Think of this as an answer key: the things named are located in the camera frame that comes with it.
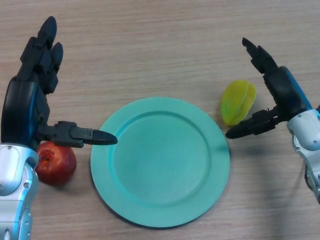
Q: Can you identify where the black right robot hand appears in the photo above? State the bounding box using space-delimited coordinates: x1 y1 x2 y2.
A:
225 37 313 140

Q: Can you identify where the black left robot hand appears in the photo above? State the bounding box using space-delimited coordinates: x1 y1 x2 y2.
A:
0 16 118 151

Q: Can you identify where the yellow green starfruit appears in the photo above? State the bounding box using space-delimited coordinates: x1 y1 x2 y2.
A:
220 79 257 127

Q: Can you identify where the teal green round plate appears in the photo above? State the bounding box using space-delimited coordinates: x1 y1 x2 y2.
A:
89 97 231 228

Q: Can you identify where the red apple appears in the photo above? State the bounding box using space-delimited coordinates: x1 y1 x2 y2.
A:
34 141 77 187

